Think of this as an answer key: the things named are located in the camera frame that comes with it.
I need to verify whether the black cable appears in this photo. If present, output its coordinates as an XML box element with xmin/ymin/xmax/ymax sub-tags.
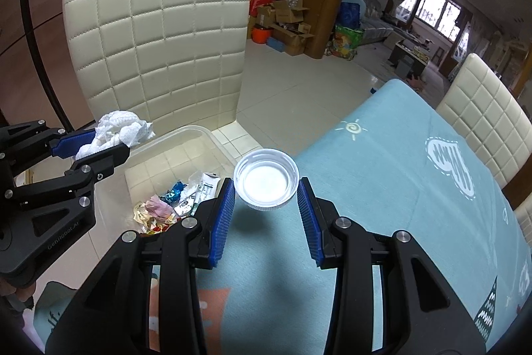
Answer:
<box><xmin>19</xmin><ymin>0</ymin><xmax>76</xmax><ymax>131</ymax></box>

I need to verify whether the cream quilted leather chair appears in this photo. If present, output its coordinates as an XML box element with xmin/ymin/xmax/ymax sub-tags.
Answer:
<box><xmin>436</xmin><ymin>53</ymin><xmax>532</xmax><ymax>189</ymax></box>
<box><xmin>513</xmin><ymin>193</ymin><xmax>532</xmax><ymax>245</ymax></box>
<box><xmin>62</xmin><ymin>0</ymin><xmax>252</xmax><ymax>189</ymax></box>

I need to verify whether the yellow wrapper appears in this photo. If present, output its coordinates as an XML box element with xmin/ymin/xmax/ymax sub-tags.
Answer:
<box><xmin>133</xmin><ymin>202</ymin><xmax>157</xmax><ymax>231</ymax></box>

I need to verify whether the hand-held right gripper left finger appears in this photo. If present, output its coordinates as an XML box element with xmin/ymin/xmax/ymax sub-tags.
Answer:
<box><xmin>46</xmin><ymin>177</ymin><xmax>237</xmax><ymax>355</ymax></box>

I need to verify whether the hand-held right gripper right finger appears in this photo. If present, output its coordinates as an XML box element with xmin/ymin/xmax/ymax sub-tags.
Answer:
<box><xmin>297</xmin><ymin>177</ymin><xmax>487</xmax><ymax>355</ymax></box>

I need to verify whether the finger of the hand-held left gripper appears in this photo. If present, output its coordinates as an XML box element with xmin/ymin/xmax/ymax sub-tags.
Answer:
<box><xmin>0</xmin><ymin>120</ymin><xmax>97</xmax><ymax>177</ymax></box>
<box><xmin>0</xmin><ymin>142</ymin><xmax>131</xmax><ymax>223</ymax></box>

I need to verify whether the clear plastic bin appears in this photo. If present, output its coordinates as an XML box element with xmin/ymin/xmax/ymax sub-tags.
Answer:
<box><xmin>89</xmin><ymin>125</ymin><xmax>247</xmax><ymax>239</ymax></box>

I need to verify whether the pink paper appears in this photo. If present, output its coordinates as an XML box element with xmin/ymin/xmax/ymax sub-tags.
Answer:
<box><xmin>147</xmin><ymin>195</ymin><xmax>175</xmax><ymax>217</ymax></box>

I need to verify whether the blue foil wrapper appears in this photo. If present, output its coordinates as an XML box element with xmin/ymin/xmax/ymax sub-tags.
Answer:
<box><xmin>164</xmin><ymin>180</ymin><xmax>186</xmax><ymax>203</ymax></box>

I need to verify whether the colourful shopping bag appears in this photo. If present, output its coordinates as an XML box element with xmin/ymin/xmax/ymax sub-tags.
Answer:
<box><xmin>326</xmin><ymin>24</ymin><xmax>365</xmax><ymax>61</ymax></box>

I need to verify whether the teal printed tablecloth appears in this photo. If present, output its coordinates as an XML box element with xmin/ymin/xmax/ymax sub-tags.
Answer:
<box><xmin>33</xmin><ymin>80</ymin><xmax>532</xmax><ymax>355</ymax></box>

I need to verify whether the grey sofa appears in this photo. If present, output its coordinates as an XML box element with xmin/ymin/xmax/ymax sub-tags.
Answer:
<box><xmin>345</xmin><ymin>0</ymin><xmax>395</xmax><ymax>45</ymax></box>

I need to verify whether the barred window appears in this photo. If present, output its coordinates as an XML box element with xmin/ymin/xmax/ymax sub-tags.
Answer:
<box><xmin>411</xmin><ymin>0</ymin><xmax>463</xmax><ymax>40</ymax></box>

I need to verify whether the pile of cardboard boxes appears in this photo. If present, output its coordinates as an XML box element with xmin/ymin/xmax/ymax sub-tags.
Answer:
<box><xmin>253</xmin><ymin>0</ymin><xmax>317</xmax><ymax>56</ymax></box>

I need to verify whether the orange bucket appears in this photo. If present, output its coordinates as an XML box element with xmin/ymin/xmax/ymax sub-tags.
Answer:
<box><xmin>252</xmin><ymin>26</ymin><xmax>273</xmax><ymax>45</ymax></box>

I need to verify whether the white bottle cap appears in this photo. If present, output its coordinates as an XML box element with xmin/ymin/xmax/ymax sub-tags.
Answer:
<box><xmin>233</xmin><ymin>148</ymin><xmax>300</xmax><ymax>212</ymax></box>

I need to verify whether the white tissue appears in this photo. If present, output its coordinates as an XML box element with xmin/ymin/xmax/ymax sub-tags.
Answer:
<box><xmin>75</xmin><ymin>109</ymin><xmax>156</xmax><ymax>161</ymax></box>

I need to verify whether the low coffee table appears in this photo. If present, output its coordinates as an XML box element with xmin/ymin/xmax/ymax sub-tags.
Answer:
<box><xmin>391</xmin><ymin>39</ymin><xmax>431</xmax><ymax>78</ymax></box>

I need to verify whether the wooden partition cabinet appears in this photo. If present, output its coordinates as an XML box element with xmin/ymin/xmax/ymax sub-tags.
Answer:
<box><xmin>266</xmin><ymin>0</ymin><xmax>345</xmax><ymax>59</ymax></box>

